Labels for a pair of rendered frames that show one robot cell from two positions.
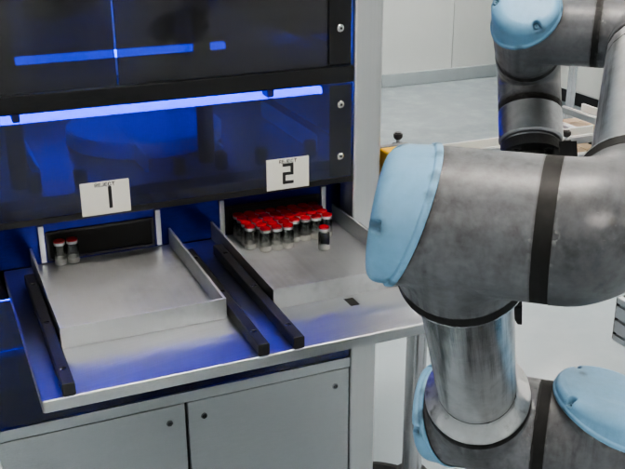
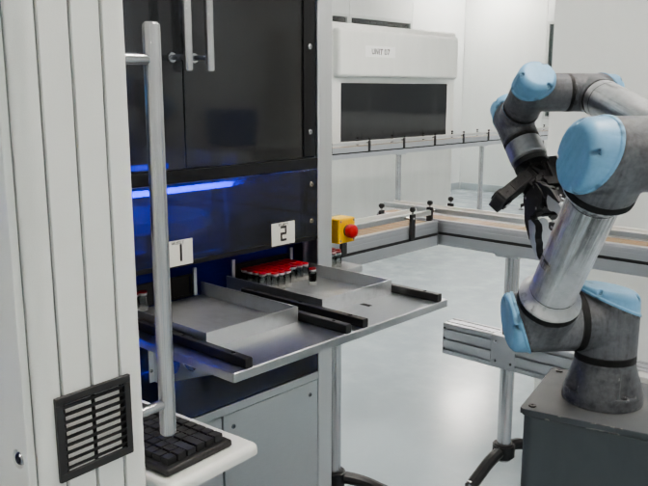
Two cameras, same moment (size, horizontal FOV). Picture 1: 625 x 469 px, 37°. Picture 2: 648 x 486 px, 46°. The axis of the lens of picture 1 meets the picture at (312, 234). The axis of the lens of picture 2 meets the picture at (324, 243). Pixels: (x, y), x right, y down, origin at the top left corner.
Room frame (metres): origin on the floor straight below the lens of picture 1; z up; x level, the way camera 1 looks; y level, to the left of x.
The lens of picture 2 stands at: (-0.18, 0.77, 1.39)
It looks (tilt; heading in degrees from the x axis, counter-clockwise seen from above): 11 degrees down; 336
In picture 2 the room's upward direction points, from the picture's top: straight up
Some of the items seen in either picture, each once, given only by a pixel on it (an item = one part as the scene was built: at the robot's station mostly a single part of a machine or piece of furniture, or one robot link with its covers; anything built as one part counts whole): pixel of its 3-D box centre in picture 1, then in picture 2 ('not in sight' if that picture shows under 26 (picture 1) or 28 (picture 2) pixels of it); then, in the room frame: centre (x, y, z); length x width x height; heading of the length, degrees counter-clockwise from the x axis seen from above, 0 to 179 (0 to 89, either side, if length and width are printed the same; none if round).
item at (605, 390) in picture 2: not in sight; (604, 374); (0.90, -0.33, 0.84); 0.15 x 0.15 x 0.10
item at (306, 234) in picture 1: (288, 231); (283, 276); (1.67, 0.04, 0.91); 0.18 x 0.02 x 0.05; 113
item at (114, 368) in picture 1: (231, 295); (280, 313); (1.46, 0.14, 0.87); 0.70 x 0.48 x 0.02; 113
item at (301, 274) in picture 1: (306, 250); (308, 283); (1.59, 0.01, 0.90); 0.34 x 0.26 x 0.04; 23
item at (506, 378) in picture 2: not in sight; (507, 358); (1.91, -0.89, 0.46); 0.09 x 0.09 x 0.77; 23
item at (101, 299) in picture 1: (122, 281); (203, 311); (1.46, 0.32, 0.90); 0.34 x 0.26 x 0.04; 23
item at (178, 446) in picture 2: not in sight; (122, 421); (1.12, 0.57, 0.82); 0.40 x 0.14 x 0.02; 27
